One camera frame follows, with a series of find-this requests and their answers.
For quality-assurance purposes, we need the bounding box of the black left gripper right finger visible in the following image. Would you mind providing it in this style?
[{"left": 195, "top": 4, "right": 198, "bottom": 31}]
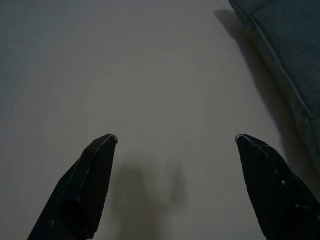
[{"left": 234, "top": 133, "right": 320, "bottom": 240}]

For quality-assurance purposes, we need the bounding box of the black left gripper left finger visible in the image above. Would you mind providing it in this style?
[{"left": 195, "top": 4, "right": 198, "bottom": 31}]
[{"left": 26, "top": 133, "right": 119, "bottom": 240}]

